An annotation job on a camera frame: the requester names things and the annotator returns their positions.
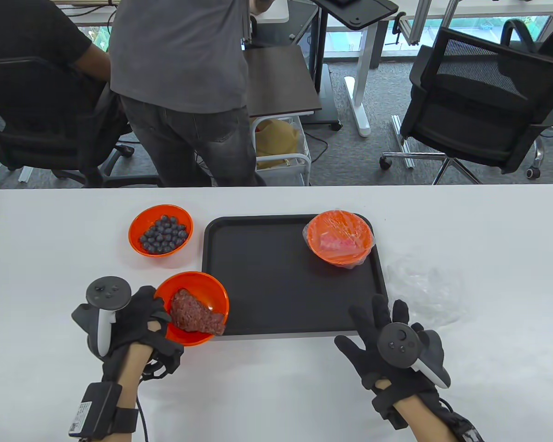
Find person's left hand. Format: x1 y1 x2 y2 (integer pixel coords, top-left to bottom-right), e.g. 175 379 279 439
102 285 185 383

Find dark brown cart top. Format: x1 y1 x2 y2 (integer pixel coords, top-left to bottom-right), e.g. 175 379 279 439
243 45 322 119

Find black plastic tray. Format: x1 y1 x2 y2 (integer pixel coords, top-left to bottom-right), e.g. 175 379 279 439
200 214 390 337

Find aluminium frame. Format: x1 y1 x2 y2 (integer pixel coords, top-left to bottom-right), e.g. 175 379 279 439
396 0 457 46

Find black left wrist device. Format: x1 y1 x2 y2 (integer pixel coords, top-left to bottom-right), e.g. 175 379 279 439
68 382 139 438

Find person's right forearm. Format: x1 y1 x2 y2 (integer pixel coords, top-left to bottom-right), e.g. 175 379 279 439
394 398 466 442

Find orange bowl of brown meat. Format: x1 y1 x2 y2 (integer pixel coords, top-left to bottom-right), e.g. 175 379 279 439
386 258 468 325

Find orange bowl holding brown meat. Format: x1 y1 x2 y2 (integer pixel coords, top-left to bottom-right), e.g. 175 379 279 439
153 272 230 347

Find person's left forearm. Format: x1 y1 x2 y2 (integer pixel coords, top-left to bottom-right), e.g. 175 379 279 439
113 343 155 442

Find pile of blueberries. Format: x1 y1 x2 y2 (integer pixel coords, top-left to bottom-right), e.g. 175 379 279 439
139 215 188 254

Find grey hand controller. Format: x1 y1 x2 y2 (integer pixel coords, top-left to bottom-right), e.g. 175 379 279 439
378 322 451 390
71 276 132 359

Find black wrist device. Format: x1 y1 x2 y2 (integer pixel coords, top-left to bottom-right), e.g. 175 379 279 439
68 382 139 438
435 398 484 442

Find person's right hand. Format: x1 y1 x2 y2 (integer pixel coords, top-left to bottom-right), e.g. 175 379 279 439
334 294 443 431

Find orange bowl holding blueberries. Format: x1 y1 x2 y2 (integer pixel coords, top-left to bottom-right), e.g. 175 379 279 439
128 204 194 257

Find orange bowl of pink food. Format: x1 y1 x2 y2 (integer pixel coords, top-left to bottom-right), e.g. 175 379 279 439
303 209 375 270

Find brown meat slab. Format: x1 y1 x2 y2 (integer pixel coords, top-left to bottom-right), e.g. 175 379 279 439
170 289 226 336

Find white desk leg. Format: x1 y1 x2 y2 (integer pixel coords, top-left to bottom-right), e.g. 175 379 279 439
343 21 378 137

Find orange bowl holding pink meat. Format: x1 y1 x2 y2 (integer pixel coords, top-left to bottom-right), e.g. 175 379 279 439
306 211 373 268

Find aluminium bar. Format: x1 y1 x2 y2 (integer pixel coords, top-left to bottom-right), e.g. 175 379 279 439
392 115 415 169

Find white cart frame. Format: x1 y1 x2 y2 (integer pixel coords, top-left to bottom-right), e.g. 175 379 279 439
253 115 312 187

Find black mesh office chair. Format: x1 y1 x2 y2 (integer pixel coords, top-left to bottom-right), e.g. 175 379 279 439
380 18 553 185

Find pink meat pieces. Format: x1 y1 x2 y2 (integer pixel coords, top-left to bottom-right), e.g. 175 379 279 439
319 230 367 256

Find black right wrist device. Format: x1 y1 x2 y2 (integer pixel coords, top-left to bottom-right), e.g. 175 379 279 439
435 398 484 442

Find white desk top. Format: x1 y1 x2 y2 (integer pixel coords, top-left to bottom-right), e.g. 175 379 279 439
258 0 290 24

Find brown paper bag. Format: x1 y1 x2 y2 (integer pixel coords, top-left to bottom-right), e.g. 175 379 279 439
254 119 301 170

